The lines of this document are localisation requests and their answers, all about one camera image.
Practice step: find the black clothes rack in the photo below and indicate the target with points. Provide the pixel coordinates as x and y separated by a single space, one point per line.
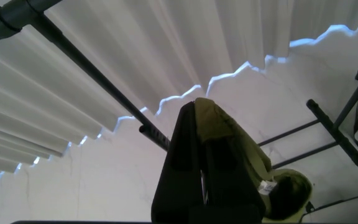
82 62

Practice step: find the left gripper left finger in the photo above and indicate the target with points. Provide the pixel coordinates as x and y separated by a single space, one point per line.
179 180

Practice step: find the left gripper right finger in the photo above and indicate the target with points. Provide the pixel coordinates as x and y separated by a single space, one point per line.
228 186

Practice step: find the green printed t-shirt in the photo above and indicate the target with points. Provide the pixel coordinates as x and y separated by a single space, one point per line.
216 124

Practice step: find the white curtain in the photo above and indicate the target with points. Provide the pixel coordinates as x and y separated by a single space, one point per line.
135 46

